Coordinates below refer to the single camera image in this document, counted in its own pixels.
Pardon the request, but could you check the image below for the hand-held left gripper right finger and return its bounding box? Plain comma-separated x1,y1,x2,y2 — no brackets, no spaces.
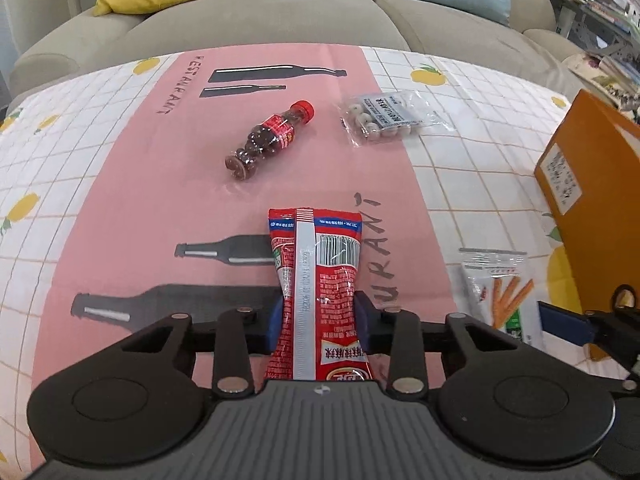
354,291,521,395

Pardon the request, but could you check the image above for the long red snack packet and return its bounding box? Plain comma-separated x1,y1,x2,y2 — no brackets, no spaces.
264,206,374,383

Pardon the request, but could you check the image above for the white side table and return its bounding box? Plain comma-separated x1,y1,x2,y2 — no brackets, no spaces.
530,0,640,56

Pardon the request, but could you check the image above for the small red-capped candy bottle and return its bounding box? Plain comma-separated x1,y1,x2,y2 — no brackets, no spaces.
224,100,316,182

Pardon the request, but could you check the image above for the pile of magazines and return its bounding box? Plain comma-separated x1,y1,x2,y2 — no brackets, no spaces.
567,42,640,112

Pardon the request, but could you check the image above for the orange cardboard box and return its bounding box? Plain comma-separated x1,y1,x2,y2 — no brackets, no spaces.
532,89,640,362

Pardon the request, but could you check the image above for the pink checked printed tablecloth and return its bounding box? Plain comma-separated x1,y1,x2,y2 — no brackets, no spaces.
0,42,603,467

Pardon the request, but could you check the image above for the bag of white round candies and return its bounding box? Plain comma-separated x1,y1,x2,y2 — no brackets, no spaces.
336,89,458,149

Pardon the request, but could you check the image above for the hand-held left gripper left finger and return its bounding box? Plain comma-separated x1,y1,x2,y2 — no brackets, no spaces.
120,299,286,396

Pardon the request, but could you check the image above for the beige sofa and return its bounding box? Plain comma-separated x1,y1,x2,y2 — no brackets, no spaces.
10,0,601,107

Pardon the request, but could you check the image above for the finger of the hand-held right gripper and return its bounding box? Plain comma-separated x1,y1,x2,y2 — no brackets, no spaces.
537,300,640,361

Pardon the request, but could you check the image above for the white carrot-stick snack packet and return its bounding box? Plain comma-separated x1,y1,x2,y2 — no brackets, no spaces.
457,246,544,349

